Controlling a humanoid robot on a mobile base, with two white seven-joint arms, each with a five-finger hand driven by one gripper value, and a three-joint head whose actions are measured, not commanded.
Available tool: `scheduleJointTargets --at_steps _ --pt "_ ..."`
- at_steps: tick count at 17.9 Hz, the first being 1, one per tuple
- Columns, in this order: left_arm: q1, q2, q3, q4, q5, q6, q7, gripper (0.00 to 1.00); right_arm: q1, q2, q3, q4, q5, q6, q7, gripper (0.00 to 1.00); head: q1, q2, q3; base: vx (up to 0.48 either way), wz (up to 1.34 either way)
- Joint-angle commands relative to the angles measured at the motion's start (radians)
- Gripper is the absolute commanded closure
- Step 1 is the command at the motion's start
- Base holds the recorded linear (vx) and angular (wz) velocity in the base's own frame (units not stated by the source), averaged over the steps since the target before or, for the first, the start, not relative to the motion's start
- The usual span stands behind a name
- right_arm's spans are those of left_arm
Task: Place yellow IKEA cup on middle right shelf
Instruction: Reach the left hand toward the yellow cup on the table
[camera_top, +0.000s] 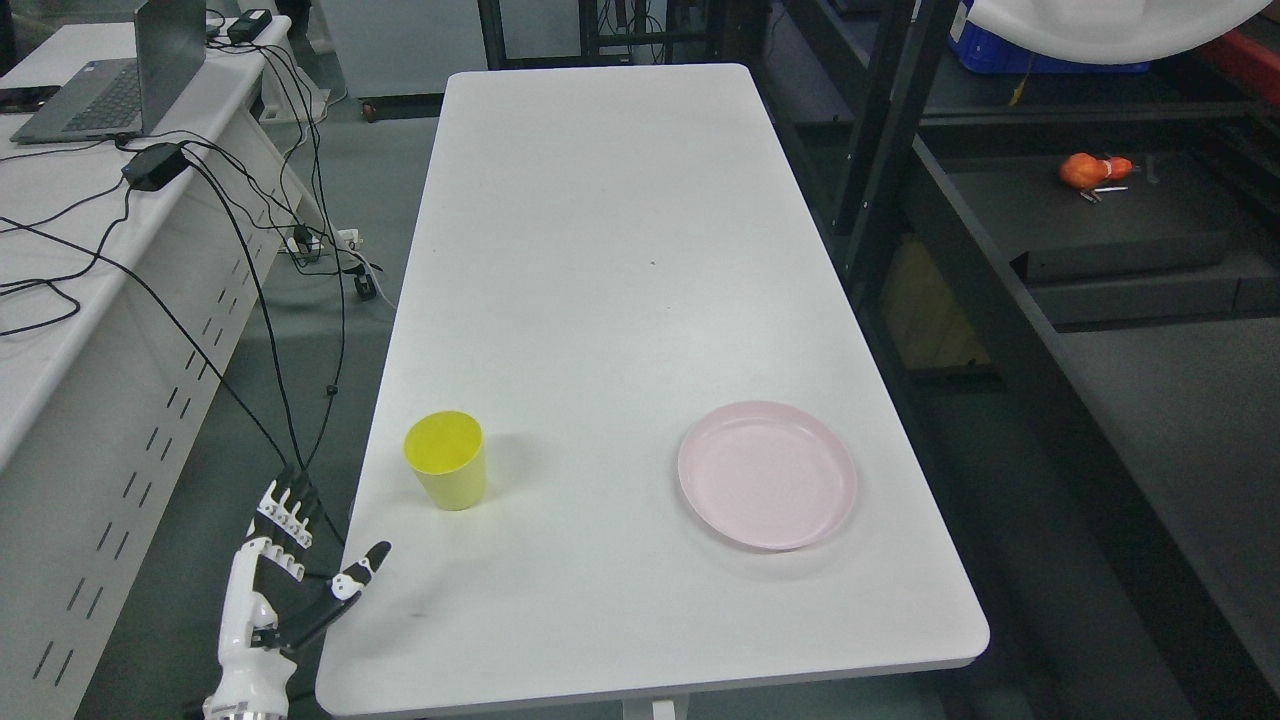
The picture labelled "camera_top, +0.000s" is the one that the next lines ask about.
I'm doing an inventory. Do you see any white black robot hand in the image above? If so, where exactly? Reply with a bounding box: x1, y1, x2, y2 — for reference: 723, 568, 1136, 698
201, 466, 392, 719

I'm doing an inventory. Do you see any yellow plastic cup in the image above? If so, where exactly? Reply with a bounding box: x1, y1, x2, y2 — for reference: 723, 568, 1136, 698
402, 410, 486, 511

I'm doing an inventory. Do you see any black metal shelf rack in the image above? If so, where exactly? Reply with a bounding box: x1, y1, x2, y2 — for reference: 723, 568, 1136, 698
768, 1, 1279, 719

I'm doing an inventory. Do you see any white side desk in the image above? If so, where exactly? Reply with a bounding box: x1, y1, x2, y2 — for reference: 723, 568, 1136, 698
1, 17, 324, 719

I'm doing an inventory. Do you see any white power strip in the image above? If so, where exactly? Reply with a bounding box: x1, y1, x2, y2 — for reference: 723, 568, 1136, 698
284, 225, 364, 261

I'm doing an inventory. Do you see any black power adapter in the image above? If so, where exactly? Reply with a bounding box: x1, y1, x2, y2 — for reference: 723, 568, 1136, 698
122, 142, 191, 192

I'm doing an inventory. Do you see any white table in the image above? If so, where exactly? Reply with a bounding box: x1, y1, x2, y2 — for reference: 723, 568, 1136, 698
316, 64, 989, 719

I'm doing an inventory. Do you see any pink plastic plate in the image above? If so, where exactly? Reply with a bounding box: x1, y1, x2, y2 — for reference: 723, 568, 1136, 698
676, 401, 858, 551

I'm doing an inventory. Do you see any grey laptop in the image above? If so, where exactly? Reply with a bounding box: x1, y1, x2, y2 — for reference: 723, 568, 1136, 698
10, 1, 206, 145

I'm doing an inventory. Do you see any blue plastic bin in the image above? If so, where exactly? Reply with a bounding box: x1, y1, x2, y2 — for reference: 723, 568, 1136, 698
948, 1, 1152, 76

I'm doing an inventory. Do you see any orange toy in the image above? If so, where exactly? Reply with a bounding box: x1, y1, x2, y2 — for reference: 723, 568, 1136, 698
1057, 152, 1135, 191

